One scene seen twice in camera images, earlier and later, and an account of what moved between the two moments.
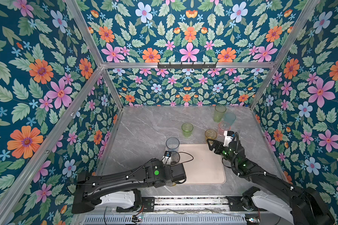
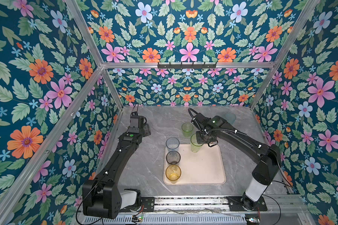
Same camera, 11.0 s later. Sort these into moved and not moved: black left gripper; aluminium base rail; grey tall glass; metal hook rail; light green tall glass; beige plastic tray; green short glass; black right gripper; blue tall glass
Moved: black right gripper; black left gripper; light green tall glass
Not moved: metal hook rail; grey tall glass; blue tall glass; aluminium base rail; green short glass; beige plastic tray
